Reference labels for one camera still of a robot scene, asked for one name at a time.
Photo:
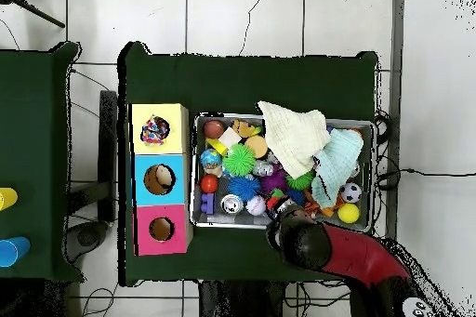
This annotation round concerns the red ball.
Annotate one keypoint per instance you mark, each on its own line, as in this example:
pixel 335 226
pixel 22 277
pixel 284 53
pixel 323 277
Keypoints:
pixel 209 184

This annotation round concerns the black and white soccer ball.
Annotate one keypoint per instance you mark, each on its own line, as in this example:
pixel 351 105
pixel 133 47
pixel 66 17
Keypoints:
pixel 351 192

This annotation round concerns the cream waffle cloth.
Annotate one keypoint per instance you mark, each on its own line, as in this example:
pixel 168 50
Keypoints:
pixel 293 134

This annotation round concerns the blue spiky ball with eyes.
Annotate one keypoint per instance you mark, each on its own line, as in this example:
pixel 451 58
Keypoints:
pixel 243 187

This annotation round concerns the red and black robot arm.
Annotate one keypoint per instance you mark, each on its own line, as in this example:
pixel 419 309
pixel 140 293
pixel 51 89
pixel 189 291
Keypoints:
pixel 353 253

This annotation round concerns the large green spiky ball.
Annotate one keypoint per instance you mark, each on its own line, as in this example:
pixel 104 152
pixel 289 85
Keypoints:
pixel 239 160

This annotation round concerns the wooden box with three holes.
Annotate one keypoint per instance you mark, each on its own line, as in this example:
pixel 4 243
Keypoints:
pixel 145 246

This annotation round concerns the black tripod leg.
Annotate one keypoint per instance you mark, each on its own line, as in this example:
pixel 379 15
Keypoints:
pixel 41 15

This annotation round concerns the brown toy football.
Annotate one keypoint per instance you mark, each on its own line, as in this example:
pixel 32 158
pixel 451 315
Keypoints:
pixel 214 129

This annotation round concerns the yellow cylinder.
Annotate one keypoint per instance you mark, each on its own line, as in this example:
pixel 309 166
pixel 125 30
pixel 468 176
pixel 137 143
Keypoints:
pixel 7 198

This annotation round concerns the dark green table cloth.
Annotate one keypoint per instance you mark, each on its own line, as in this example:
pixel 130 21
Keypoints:
pixel 253 82
pixel 33 127

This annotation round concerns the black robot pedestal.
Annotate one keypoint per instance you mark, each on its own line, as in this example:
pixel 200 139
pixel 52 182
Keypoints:
pixel 241 302

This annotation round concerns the globe print ball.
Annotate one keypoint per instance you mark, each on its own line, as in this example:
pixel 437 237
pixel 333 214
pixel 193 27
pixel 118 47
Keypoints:
pixel 211 158

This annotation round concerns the mint green waffle cloth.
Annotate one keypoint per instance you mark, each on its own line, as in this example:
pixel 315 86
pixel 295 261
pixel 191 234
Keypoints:
pixel 336 164

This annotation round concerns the multicoloured heart print cloth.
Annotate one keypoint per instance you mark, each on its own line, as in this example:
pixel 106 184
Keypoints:
pixel 155 130

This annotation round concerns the black upright panel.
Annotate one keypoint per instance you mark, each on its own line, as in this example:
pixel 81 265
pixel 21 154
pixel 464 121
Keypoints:
pixel 108 153

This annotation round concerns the blue cylinder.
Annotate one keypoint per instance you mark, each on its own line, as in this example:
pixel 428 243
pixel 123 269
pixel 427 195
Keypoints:
pixel 13 252

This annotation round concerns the yellow ball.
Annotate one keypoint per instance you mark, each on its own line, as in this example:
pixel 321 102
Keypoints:
pixel 348 213

